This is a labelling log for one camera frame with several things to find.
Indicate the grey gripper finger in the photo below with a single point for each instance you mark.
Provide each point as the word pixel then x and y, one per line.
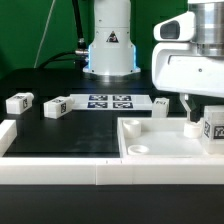
pixel 187 104

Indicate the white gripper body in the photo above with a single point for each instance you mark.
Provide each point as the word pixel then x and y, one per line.
pixel 189 55

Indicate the white square table top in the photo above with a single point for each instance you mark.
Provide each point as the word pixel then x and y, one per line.
pixel 157 137

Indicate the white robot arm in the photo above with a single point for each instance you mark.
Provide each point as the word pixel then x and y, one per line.
pixel 112 55

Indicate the white marker base sheet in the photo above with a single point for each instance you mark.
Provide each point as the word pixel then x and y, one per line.
pixel 111 102

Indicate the white U-shaped fence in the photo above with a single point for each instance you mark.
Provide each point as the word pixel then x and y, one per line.
pixel 104 171

